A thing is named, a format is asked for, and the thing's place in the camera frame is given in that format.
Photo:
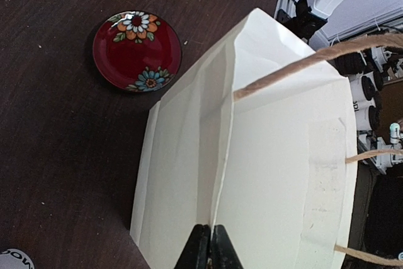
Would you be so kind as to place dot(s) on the red floral plate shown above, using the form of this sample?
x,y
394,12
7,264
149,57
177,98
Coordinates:
x,y
137,51

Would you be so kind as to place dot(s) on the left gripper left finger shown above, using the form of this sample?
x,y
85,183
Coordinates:
x,y
196,250

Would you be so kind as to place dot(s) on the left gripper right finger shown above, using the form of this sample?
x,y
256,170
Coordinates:
x,y
223,254

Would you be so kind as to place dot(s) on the cream paper bag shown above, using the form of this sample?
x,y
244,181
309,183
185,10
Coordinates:
x,y
258,137

